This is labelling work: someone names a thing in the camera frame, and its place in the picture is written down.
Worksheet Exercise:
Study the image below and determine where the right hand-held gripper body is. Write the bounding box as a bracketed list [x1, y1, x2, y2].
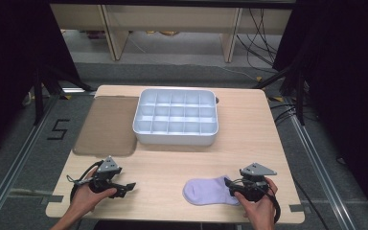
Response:
[231, 162, 278, 203]

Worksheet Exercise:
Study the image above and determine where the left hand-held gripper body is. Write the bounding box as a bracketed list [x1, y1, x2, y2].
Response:
[88, 155, 123, 194]

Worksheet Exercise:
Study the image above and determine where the light purple sock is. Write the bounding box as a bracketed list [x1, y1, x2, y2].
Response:
[182, 174, 242, 207]

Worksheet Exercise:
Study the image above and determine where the white compartment storage box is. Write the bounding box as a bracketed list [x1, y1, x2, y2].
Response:
[132, 88, 219, 147]

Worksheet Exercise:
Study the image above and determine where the person's right hand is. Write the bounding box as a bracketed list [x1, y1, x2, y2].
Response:
[234, 176, 279, 225]

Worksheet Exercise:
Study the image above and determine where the person's left hand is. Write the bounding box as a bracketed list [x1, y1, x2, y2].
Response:
[71, 168, 118, 213]

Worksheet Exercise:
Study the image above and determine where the translucent brown box lid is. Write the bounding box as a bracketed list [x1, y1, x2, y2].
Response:
[72, 95, 140, 158]

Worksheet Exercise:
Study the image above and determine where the black metal stand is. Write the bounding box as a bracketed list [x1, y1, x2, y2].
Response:
[251, 63, 307, 127]
[33, 63, 94, 127]

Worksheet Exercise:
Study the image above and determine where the black curtain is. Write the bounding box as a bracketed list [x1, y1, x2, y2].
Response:
[0, 0, 81, 162]
[271, 0, 368, 223]

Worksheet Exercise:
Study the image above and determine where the beige wooden desk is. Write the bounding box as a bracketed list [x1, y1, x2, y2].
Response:
[49, 3, 293, 63]

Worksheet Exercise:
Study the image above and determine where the black floor cable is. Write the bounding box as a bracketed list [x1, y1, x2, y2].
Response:
[291, 177, 331, 230]

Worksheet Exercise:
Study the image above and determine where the aluminium floor rail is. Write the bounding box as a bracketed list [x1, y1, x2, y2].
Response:
[0, 94, 60, 230]
[287, 113, 359, 230]

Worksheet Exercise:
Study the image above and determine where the thin white floor cable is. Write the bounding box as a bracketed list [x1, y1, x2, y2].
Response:
[218, 65, 259, 82]

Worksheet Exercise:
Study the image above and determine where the bundle of black floor cables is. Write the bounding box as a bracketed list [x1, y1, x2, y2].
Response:
[235, 8, 284, 70]

